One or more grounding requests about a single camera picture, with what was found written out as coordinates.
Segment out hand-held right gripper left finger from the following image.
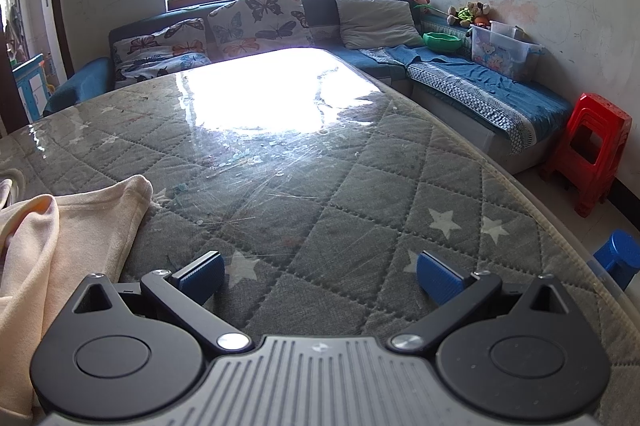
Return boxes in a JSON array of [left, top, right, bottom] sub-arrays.
[[72, 250, 253, 354]]

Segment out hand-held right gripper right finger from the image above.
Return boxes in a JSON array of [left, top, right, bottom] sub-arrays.
[[390, 250, 568, 353]]

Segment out cream garment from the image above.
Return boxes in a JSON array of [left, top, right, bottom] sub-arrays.
[[0, 174, 153, 426]]

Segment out blue plastic stool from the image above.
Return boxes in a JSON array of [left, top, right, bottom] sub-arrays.
[[592, 229, 640, 292]]

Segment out blue patterned sofa blanket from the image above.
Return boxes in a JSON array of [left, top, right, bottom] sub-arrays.
[[360, 43, 573, 154]]

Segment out blue corner sofa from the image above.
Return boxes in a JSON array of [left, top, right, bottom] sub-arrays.
[[42, 0, 573, 174]]

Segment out flat butterfly print pillow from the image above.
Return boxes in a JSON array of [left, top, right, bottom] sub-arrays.
[[111, 18, 213, 89]]

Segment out red plastic stool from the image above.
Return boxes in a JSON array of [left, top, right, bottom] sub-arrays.
[[540, 92, 633, 218]]

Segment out clear plastic storage box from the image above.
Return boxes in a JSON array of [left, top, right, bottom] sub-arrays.
[[469, 20, 543, 83]]

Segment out green bowl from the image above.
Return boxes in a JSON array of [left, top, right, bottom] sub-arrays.
[[422, 32, 465, 54]]

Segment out light blue cabinet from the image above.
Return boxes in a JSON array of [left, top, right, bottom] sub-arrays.
[[12, 53, 51, 122]]

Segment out large butterfly print pillow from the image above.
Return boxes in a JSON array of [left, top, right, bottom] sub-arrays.
[[206, 0, 315, 64]]

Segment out grey pillow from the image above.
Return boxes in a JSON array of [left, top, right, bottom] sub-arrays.
[[335, 0, 426, 50]]

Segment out brown and green plush toys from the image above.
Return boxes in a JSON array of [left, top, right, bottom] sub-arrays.
[[446, 1, 492, 29]]

